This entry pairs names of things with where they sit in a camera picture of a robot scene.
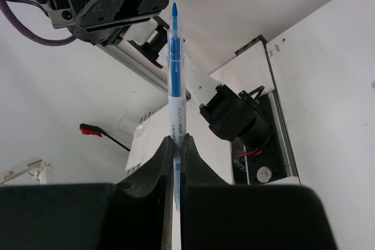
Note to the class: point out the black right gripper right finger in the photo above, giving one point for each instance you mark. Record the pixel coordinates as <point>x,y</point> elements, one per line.
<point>218,215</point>

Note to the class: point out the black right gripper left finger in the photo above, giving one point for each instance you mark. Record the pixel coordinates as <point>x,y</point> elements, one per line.
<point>135,213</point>

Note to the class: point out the blue highlighter pen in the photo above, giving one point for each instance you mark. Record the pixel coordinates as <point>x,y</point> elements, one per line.
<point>176,96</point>

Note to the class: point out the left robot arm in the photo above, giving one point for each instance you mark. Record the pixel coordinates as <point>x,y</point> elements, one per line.
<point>230,115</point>

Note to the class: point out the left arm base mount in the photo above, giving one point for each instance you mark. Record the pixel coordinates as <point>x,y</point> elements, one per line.
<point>272,163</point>

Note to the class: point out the red black handled tool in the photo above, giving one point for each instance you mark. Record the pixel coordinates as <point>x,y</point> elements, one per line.
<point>87,129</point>

